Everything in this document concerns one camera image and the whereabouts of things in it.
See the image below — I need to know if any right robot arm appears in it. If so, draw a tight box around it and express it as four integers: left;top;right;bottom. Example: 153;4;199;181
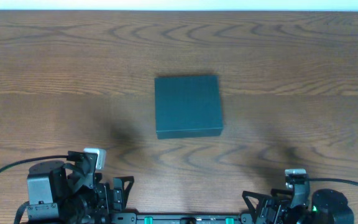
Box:
238;189;355;224

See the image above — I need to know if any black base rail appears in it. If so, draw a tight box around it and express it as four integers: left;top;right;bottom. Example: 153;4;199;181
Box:
110;212;254;224

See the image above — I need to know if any black gift box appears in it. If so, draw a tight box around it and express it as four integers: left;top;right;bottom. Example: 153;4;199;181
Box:
154;75;224;139

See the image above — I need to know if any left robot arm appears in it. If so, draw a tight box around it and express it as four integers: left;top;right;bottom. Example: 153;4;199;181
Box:
14;161;134;224

